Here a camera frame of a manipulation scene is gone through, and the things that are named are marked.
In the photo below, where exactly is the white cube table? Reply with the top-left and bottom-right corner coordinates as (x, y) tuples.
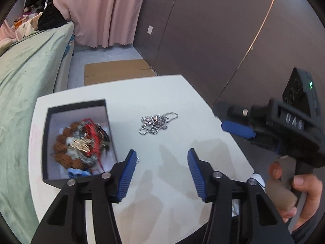
(29, 74), (254, 244)

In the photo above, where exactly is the pile of clothes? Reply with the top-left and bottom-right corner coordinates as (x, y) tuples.
(13, 4), (51, 39)

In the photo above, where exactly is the brown bead bracelet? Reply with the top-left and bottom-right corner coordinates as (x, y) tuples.
(54, 122), (102, 169)

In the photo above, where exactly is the silver ball chain necklace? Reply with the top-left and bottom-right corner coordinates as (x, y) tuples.
(138, 111), (179, 135)

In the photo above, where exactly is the white crystal ornament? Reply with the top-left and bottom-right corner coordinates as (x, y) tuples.
(65, 136), (79, 160)

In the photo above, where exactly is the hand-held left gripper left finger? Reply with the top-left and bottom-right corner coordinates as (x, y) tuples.
(30, 149), (138, 244)

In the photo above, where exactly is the green blanket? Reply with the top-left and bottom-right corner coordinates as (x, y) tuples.
(0, 22), (75, 234)

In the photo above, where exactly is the blue bead ornament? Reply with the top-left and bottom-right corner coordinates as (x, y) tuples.
(68, 168), (90, 177)

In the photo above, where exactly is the cardboard sheet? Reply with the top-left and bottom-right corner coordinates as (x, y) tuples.
(84, 59), (157, 86)

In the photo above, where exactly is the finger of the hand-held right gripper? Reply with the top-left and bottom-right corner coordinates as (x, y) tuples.
(221, 121), (257, 141)
(212, 101), (270, 124)

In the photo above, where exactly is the black bag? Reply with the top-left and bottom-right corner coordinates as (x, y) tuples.
(38, 8), (68, 30)

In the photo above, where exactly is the black jewelry box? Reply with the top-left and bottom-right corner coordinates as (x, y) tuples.
(42, 98), (118, 187)

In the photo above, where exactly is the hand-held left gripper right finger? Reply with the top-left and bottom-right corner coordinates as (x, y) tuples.
(187, 148), (292, 244)

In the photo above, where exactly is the blue printed bed sheet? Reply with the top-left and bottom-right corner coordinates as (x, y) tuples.
(65, 34), (76, 57)

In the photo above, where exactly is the person's right hand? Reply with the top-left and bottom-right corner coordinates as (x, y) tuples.
(269, 161), (324, 223)

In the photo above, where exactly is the red cord bracelet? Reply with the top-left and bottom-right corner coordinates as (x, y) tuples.
(81, 118), (107, 169)

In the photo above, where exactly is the white cloth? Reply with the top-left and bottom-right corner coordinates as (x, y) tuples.
(251, 173), (267, 189)

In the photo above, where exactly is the wide pink curtain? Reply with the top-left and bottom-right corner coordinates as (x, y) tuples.
(52, 0), (150, 48)

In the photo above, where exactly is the gold leaf pendant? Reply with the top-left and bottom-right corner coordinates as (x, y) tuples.
(68, 137), (92, 156)

